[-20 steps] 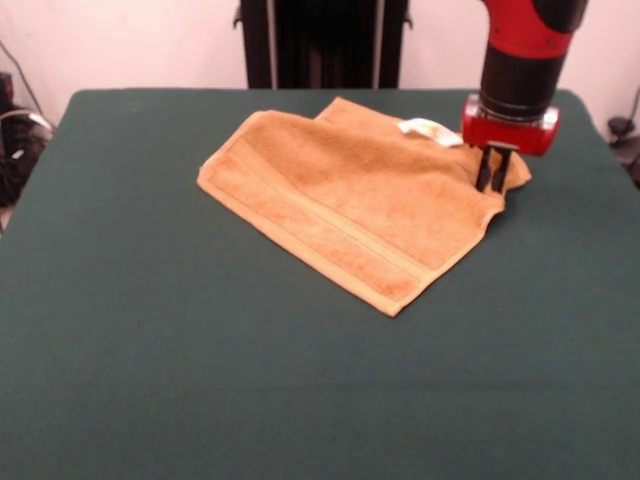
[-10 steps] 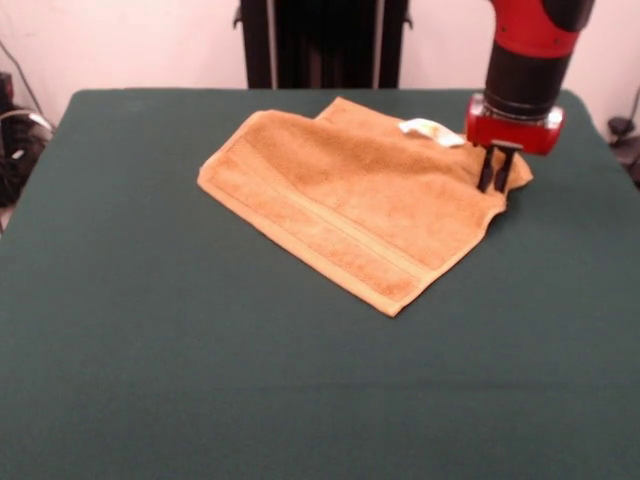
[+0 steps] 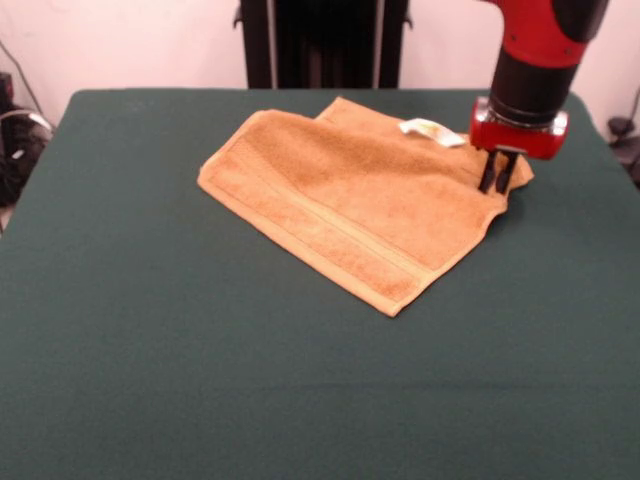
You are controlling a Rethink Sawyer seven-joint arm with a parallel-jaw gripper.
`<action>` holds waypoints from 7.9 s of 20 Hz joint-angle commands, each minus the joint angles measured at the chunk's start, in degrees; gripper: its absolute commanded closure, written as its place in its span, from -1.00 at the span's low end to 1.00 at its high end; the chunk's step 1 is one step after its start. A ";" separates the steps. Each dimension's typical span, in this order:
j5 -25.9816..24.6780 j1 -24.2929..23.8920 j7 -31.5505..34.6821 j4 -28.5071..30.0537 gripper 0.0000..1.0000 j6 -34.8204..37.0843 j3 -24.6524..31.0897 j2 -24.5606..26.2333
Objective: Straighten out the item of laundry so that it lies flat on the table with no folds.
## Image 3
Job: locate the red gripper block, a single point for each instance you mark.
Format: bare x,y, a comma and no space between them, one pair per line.
520,141

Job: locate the tan terry cloth towel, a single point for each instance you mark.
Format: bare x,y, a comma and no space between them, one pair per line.
350,205

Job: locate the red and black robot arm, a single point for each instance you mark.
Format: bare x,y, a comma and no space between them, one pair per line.
540,50

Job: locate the dark green table cloth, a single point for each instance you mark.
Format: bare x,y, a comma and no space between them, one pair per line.
200,375

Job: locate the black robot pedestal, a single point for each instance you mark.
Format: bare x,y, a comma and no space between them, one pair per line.
325,45

